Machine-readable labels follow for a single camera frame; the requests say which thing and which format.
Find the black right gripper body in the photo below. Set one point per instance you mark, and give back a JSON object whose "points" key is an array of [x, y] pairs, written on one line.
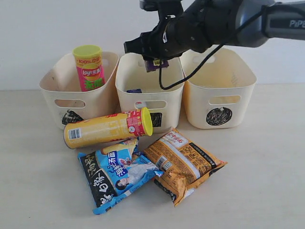
{"points": [[155, 44]]}

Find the yellow Lays chips can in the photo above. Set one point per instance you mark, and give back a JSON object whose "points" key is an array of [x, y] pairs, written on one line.
{"points": [[108, 128]]}

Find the orange instant noodle bag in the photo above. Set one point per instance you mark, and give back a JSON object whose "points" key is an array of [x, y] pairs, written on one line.
{"points": [[185, 164]]}

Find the cream bin circle mark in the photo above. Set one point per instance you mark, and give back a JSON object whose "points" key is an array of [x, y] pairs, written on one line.
{"points": [[218, 95]]}

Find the small purple snack packet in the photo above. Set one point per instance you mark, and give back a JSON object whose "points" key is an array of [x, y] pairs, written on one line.
{"points": [[152, 65]]}

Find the cream bin square mark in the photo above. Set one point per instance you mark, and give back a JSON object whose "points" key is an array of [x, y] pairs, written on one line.
{"points": [[164, 105]]}

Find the pink Lays chips can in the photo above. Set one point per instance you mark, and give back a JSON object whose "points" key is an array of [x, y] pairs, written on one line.
{"points": [[88, 60]]}

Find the blue instant noodle bag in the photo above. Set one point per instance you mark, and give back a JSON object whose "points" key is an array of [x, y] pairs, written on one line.
{"points": [[115, 172]]}

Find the cream bin triangle mark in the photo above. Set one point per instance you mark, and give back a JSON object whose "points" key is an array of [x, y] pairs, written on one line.
{"points": [[61, 90]]}

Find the blue foil snack package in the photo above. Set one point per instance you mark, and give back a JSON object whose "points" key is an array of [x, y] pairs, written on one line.
{"points": [[134, 91]]}

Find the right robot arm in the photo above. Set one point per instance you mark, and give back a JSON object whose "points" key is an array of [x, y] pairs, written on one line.
{"points": [[243, 23]]}

